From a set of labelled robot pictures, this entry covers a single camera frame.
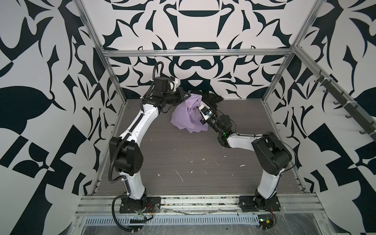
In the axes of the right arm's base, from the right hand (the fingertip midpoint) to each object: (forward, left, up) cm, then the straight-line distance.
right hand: (199, 103), depth 82 cm
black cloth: (+23, -10, -20) cm, 32 cm away
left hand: (+2, +4, +7) cm, 8 cm away
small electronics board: (-51, -30, -28) cm, 66 cm away
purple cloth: (-2, +7, -8) cm, 11 cm away
